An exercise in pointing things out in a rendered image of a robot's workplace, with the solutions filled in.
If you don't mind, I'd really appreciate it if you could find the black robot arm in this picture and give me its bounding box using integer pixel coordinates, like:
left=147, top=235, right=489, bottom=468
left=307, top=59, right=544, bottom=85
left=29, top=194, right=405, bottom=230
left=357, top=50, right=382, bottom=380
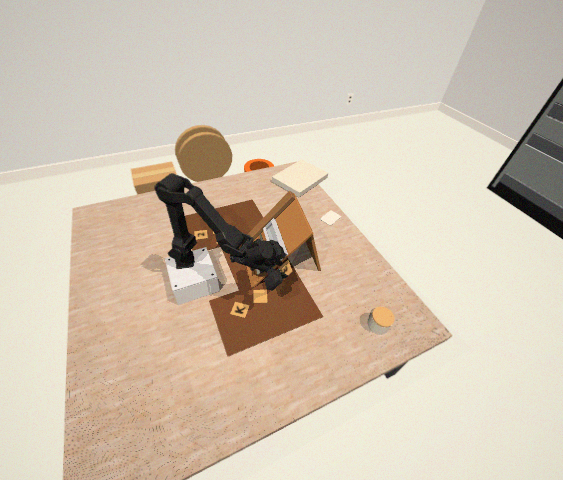
left=154, top=173, right=286, bottom=269

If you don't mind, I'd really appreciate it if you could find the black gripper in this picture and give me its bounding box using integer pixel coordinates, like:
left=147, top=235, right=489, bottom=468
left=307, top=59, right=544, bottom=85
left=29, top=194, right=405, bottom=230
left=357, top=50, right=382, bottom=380
left=250, top=260, right=288, bottom=291

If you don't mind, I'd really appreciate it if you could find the small white jar with orange lid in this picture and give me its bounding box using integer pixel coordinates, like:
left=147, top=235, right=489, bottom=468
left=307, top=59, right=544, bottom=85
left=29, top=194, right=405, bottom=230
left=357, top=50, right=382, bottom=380
left=368, top=307, right=395, bottom=335

